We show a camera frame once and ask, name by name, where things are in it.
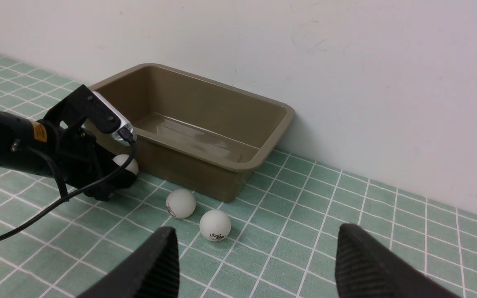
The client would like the white ping-pong ball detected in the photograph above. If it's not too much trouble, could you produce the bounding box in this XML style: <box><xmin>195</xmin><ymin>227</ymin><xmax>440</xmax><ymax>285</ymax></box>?
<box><xmin>112</xmin><ymin>154</ymin><xmax>139</xmax><ymax>175</ymax></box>
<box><xmin>199</xmin><ymin>209</ymin><xmax>232</xmax><ymax>242</ymax></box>
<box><xmin>165</xmin><ymin>189</ymin><xmax>197</xmax><ymax>219</ymax></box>

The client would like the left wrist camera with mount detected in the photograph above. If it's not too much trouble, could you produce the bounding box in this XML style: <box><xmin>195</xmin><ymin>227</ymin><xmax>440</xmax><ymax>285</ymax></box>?
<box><xmin>42</xmin><ymin>85</ymin><xmax>137</xmax><ymax>147</ymax></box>

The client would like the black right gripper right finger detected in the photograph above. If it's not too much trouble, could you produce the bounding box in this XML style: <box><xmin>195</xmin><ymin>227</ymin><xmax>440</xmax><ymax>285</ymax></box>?
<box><xmin>335</xmin><ymin>223</ymin><xmax>458</xmax><ymax>298</ymax></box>

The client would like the brown plastic storage bin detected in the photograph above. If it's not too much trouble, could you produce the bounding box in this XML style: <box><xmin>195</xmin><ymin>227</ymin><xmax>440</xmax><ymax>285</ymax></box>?
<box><xmin>89</xmin><ymin>63</ymin><xmax>295</xmax><ymax>202</ymax></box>

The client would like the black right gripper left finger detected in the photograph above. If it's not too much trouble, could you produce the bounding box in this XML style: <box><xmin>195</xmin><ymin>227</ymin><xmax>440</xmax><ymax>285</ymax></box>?
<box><xmin>78</xmin><ymin>227</ymin><xmax>180</xmax><ymax>298</ymax></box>

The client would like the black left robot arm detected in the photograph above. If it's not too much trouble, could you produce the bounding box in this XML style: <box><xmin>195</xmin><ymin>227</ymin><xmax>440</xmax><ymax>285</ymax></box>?
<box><xmin>0</xmin><ymin>104</ymin><xmax>137</xmax><ymax>201</ymax></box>

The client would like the green checkered tablecloth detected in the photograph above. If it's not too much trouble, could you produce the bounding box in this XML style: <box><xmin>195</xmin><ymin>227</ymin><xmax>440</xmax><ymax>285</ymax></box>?
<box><xmin>0</xmin><ymin>50</ymin><xmax>477</xmax><ymax>298</ymax></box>

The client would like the black left camera cable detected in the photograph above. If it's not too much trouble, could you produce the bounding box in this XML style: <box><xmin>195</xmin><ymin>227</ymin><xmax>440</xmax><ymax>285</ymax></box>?
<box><xmin>0</xmin><ymin>35</ymin><xmax>137</xmax><ymax>247</ymax></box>

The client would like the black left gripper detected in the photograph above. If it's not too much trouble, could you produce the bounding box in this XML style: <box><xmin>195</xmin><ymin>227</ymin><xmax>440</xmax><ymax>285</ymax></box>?
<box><xmin>36</xmin><ymin>120</ymin><xmax>137</xmax><ymax>202</ymax></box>

